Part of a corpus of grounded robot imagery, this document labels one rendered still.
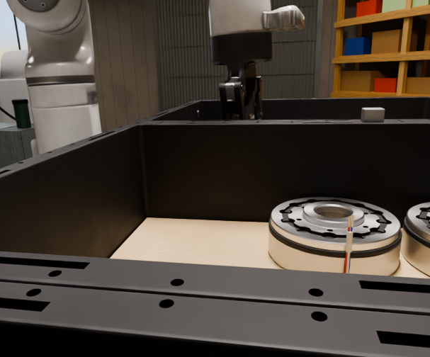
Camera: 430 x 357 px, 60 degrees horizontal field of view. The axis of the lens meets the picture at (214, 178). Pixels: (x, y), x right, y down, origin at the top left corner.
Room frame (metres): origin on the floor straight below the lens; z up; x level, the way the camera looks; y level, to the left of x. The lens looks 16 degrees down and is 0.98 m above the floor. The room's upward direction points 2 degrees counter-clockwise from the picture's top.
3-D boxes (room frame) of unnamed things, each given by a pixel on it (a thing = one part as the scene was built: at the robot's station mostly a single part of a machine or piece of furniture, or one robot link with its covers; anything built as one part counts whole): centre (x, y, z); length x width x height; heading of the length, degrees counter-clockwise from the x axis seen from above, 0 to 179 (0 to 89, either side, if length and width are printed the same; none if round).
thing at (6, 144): (4.29, 2.42, 0.44); 0.95 x 0.73 x 0.88; 72
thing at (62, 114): (0.56, 0.21, 0.88); 0.09 x 0.09 x 0.17; 77
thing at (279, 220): (0.29, -0.10, 0.86); 0.10 x 0.10 x 0.01
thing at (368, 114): (0.35, -0.15, 0.94); 0.02 x 0.01 x 0.01; 79
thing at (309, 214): (0.29, -0.10, 0.86); 0.05 x 0.05 x 0.01
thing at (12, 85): (6.00, 2.84, 0.68); 0.66 x 0.59 x 1.36; 165
